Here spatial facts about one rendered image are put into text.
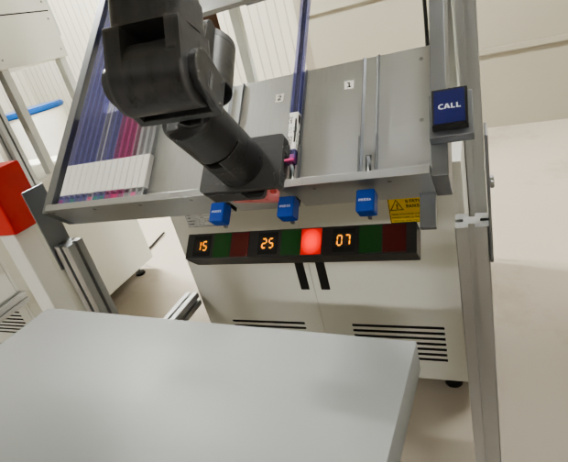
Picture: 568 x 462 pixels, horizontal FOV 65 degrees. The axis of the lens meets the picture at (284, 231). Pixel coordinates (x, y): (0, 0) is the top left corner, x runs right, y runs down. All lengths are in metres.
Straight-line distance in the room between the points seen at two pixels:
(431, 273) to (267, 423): 0.64
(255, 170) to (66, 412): 0.34
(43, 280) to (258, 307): 0.58
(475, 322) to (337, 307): 0.48
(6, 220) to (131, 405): 0.80
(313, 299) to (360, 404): 0.70
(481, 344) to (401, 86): 0.39
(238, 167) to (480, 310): 0.40
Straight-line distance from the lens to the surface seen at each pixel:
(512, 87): 3.17
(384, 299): 1.07
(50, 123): 4.36
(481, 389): 0.80
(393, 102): 0.65
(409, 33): 3.16
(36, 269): 1.34
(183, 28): 0.38
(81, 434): 0.55
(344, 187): 0.60
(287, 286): 1.13
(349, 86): 0.68
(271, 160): 0.50
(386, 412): 0.44
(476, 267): 0.66
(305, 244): 0.60
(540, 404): 1.27
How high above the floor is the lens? 0.93
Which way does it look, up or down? 25 degrees down
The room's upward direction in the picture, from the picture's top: 15 degrees counter-clockwise
